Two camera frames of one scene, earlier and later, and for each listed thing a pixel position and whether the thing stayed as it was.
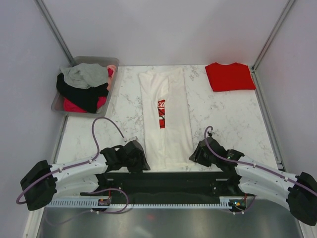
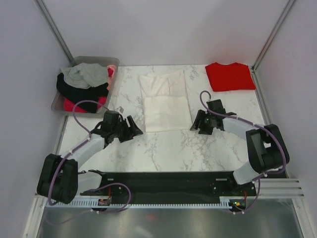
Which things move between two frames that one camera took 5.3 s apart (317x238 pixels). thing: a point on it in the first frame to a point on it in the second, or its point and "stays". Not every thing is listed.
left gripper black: x=142 y=164 to x=133 y=130
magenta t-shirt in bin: x=70 y=106 stays
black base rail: x=167 y=187 stays
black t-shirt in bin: x=86 y=98 stays
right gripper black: x=196 y=156 to x=201 y=114
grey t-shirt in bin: x=84 y=76 stays
